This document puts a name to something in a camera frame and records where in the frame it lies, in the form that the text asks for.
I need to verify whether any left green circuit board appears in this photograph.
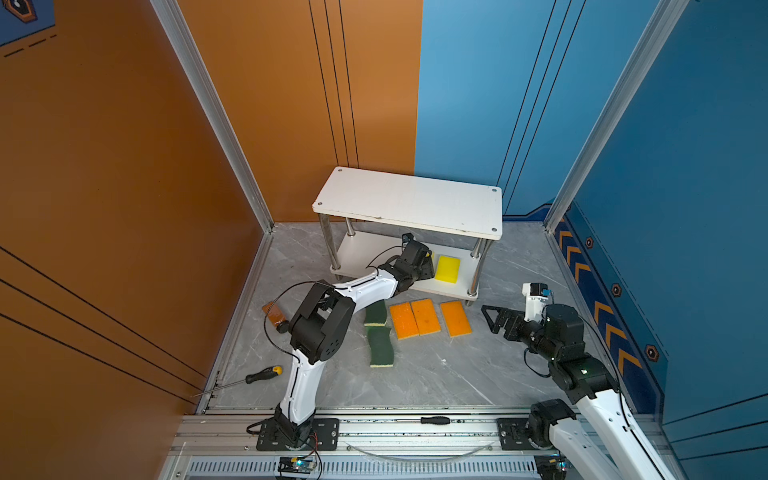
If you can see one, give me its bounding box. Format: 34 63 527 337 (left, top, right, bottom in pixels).
276 456 321 479

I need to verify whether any orange sponge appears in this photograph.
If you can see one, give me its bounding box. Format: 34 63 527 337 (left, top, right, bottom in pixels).
440 301 472 338
411 299 441 336
389 303 420 340

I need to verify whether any orange sponge middle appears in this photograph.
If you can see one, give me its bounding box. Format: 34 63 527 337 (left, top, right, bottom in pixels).
411 299 441 336

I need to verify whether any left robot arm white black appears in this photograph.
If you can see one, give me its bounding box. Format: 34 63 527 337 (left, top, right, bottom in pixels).
273 235 435 448

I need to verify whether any orange sponge left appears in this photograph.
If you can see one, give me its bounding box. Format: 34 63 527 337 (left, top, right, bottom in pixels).
389 303 420 340

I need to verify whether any right green circuit board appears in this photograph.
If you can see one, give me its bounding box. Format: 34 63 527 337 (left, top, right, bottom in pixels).
535 456 569 480

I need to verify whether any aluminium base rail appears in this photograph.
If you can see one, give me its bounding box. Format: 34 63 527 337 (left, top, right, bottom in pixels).
157 406 685 480

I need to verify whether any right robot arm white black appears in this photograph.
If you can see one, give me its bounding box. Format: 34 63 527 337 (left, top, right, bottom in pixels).
481 304 675 479

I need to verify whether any white two-tier shelf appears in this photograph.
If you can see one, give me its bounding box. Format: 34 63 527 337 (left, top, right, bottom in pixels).
312 167 503 304

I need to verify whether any clear cable on rail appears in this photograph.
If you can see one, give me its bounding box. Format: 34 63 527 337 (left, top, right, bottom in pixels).
341 440 496 463

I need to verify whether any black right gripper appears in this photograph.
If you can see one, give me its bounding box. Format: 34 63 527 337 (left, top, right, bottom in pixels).
482 305 561 364

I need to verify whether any green circuit board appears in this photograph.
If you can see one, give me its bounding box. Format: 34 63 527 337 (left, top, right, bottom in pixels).
276 456 321 479
535 456 569 480

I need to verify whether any left aluminium corner post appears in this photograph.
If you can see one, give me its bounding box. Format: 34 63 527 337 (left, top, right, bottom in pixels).
150 0 274 234

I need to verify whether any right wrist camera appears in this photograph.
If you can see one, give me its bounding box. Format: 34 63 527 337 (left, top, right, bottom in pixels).
522 282 552 322

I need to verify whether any black screwdriver on rail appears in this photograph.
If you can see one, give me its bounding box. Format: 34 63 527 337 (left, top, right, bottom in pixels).
420 416 451 425

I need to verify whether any aluminium corner post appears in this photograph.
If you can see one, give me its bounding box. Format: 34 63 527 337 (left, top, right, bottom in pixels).
543 0 689 234
150 0 274 234

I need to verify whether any right aluminium corner post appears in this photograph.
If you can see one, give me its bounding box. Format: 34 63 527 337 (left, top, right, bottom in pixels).
543 0 689 234

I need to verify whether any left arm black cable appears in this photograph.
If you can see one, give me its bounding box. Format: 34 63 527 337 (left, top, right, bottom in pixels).
262 244 403 361

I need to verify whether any brown sponge by wall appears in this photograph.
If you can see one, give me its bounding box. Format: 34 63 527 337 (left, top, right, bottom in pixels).
262 302 288 329

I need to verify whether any orange sponge right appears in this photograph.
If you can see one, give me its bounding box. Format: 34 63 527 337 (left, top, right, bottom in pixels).
440 301 472 338

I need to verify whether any yellow black handled screwdriver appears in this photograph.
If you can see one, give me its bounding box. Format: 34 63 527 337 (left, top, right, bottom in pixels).
193 365 283 398

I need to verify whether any green wavy sponge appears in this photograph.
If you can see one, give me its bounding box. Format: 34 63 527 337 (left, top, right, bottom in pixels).
364 300 388 328
367 326 395 368

